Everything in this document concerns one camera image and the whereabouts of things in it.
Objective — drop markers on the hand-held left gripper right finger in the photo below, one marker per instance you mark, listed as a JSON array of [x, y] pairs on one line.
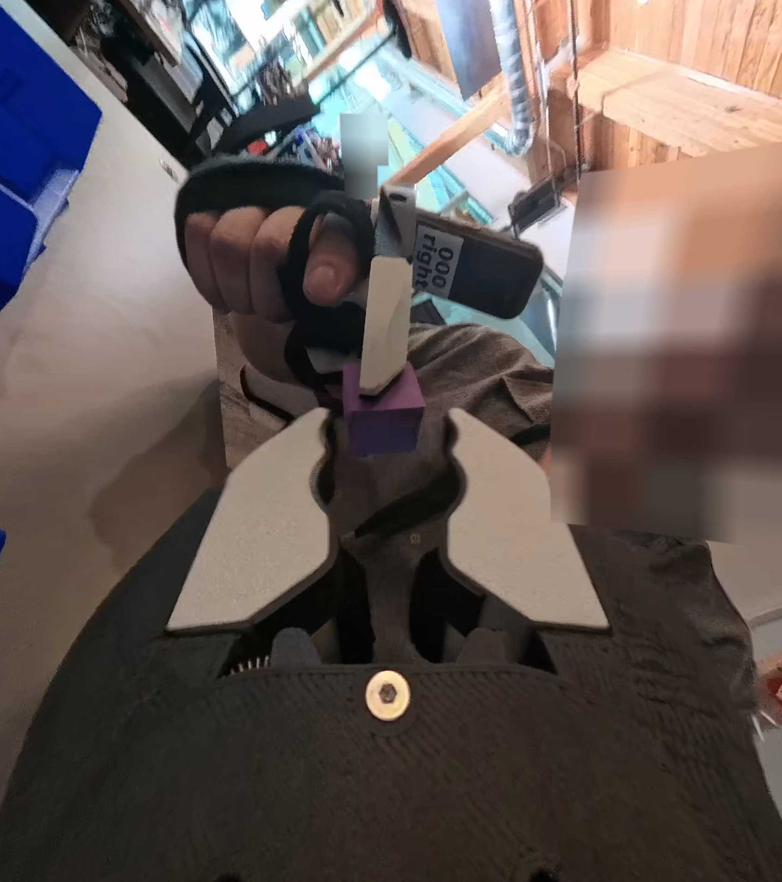
[[522, 544]]

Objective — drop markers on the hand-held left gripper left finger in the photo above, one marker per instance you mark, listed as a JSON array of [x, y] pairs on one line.
[[260, 544]]

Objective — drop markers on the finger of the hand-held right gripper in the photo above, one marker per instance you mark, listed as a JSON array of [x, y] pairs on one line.
[[384, 324]]

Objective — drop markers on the purple wooden cube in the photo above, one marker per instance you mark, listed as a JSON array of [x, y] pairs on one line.
[[384, 420]]

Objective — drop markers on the person's right hand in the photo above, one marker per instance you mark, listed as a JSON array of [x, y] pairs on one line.
[[246, 262]]

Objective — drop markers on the small black wall screen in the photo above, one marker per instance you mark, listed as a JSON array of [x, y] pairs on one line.
[[534, 207]]

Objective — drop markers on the grey flexible duct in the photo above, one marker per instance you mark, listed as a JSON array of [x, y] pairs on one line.
[[515, 76]]

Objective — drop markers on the black rectangular duct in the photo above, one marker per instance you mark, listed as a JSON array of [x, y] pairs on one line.
[[470, 41]]

